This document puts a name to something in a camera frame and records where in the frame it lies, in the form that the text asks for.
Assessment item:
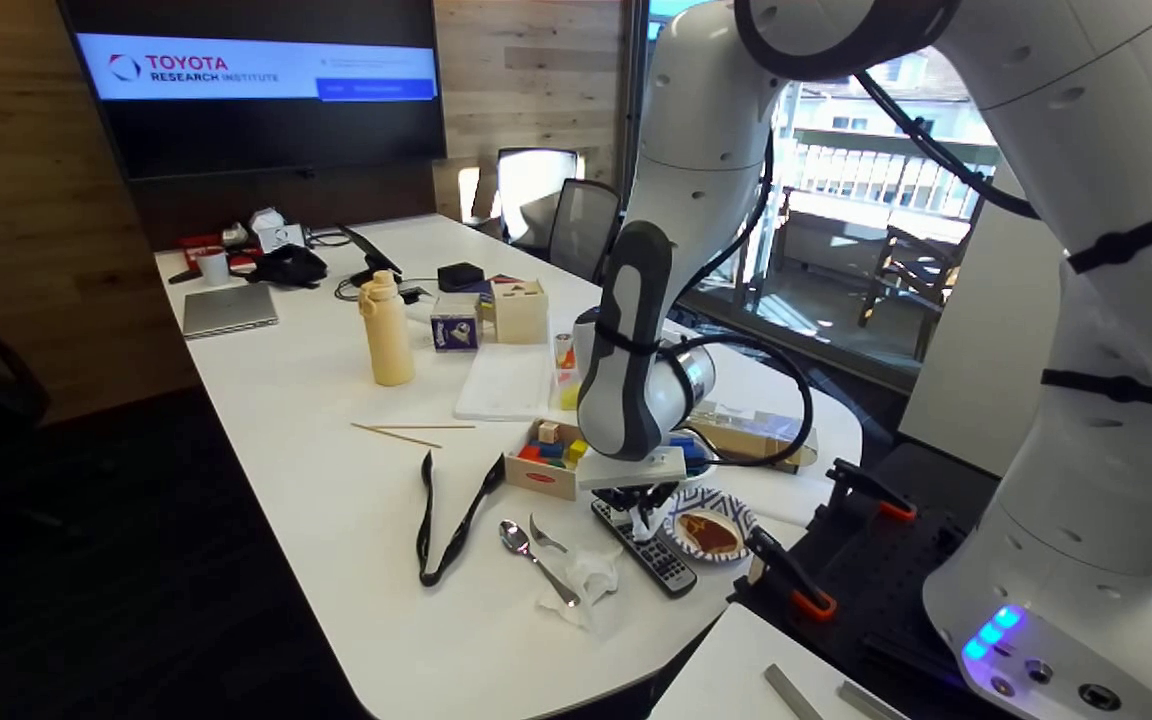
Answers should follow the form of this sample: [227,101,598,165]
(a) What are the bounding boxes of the small box of coloured blocks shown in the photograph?
[505,418,598,503]

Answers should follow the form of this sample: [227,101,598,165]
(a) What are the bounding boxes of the cream plastic bottle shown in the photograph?
[354,269,420,394]

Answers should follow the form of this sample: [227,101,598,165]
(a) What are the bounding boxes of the clear plastic container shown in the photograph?
[450,341,564,427]

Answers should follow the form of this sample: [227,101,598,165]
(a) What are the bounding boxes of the blue toy pieces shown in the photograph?
[678,434,715,479]

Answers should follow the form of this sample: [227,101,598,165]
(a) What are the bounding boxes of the black mesh office chair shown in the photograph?
[543,177,623,281]

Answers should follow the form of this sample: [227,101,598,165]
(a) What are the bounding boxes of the outdoor patio chair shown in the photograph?
[850,219,969,333]

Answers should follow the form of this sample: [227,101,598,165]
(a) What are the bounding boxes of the wall television screen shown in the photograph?
[55,0,450,183]

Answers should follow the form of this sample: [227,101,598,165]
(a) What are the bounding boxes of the blue patterned plate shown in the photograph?
[665,486,757,568]

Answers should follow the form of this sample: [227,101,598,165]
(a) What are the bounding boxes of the white device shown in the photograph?
[246,208,309,257]

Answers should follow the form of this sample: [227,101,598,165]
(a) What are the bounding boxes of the silver laptop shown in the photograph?
[179,281,282,346]

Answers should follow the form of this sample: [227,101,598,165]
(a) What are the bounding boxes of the black tongs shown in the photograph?
[413,448,507,593]

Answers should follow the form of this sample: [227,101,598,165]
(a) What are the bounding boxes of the blue bowl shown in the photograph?
[665,427,718,492]

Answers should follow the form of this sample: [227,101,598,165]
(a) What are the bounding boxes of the black bag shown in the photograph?
[246,245,333,292]

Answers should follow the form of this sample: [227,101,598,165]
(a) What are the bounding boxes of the wooden chopstick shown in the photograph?
[349,421,446,452]

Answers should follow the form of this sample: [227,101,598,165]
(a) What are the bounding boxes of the red object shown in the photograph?
[166,231,258,287]

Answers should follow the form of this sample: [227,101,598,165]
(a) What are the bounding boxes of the small black box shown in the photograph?
[434,261,493,297]

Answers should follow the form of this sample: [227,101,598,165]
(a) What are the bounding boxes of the black clamp orange handle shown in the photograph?
[823,458,922,528]
[741,524,845,627]

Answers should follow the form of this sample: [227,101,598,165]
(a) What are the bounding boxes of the white cup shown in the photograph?
[190,250,235,287]

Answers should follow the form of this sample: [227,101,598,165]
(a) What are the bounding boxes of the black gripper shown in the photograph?
[587,477,683,528]

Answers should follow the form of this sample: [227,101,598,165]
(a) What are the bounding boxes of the white chair back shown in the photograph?
[482,146,587,250]

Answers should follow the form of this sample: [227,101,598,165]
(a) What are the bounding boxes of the metal fork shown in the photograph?
[523,518,576,559]

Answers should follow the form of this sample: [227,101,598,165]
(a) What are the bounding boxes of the white board with metal bars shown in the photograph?
[648,600,920,720]

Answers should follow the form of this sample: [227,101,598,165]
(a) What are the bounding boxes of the black tablet on stand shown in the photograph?
[334,223,407,304]

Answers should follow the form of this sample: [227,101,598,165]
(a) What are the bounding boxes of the black mounting plate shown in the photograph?
[731,437,1011,703]

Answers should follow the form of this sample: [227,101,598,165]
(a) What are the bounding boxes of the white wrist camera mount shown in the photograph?
[573,446,694,500]

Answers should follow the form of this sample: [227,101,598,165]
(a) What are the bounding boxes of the metal spoon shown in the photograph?
[494,518,583,609]

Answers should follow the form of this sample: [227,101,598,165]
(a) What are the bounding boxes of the black remote control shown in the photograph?
[587,500,699,600]

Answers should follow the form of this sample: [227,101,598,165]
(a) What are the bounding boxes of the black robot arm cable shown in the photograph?
[660,66,1053,474]

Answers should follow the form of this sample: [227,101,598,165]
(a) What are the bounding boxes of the brown food slice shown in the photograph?
[674,514,745,559]

